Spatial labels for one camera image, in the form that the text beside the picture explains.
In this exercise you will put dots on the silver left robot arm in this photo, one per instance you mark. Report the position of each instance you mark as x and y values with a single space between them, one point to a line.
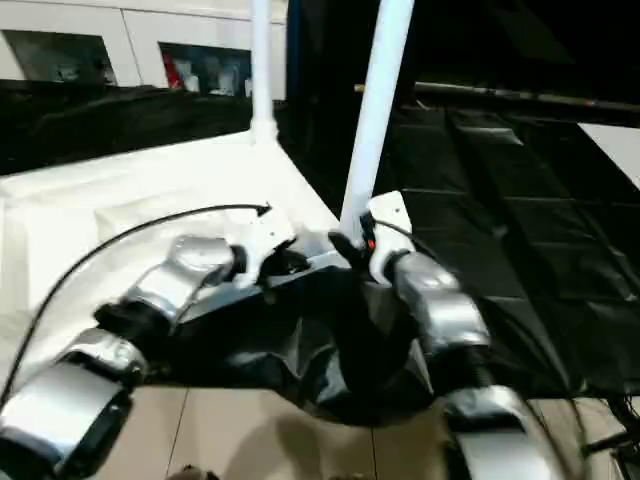
185 270

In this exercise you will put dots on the white glass-door cabinet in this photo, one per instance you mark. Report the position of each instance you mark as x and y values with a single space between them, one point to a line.
130 25

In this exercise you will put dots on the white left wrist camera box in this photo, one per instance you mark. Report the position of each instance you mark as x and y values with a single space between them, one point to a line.
262 235

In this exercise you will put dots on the black work mat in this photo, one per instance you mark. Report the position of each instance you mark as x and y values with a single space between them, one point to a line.
530 220

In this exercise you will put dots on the black floor stand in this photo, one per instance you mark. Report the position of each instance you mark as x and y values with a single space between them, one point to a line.
612 445

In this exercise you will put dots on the silver metal rail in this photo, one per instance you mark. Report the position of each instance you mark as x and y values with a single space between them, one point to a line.
520 95

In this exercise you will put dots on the dark robot left foot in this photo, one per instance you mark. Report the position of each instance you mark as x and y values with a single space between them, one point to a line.
190 474

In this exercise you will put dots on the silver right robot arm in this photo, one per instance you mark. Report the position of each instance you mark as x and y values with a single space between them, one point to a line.
440 310

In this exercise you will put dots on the white plastic table top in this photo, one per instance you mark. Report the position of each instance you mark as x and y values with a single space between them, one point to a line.
110 190

